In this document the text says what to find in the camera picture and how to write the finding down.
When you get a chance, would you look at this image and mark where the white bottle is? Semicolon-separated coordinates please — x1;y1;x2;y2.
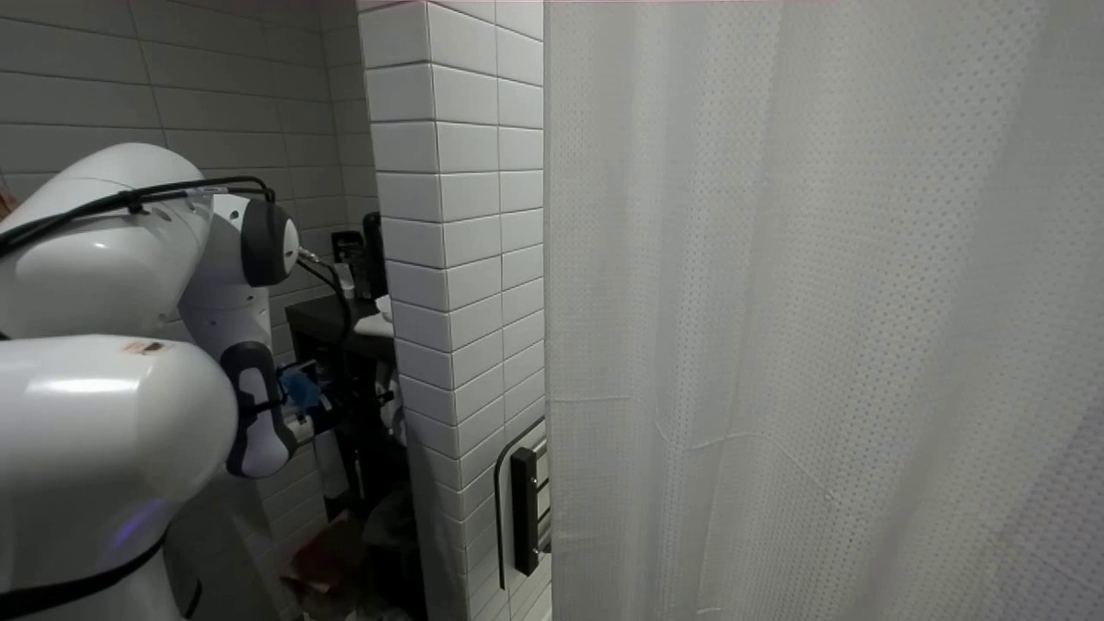
312;423;351;503

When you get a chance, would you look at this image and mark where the black pump bottle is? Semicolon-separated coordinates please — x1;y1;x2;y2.
331;230;367;300

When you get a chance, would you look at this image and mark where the black shelf unit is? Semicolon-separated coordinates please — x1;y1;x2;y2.
285;295;413;518

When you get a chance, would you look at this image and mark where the black towel rail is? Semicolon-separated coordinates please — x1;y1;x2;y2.
493;416;553;577

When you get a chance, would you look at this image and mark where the tall black bottle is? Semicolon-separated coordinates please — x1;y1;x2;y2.
363;211;388;300

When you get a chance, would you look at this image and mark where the white shower curtain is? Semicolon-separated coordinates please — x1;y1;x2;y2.
543;0;1104;621

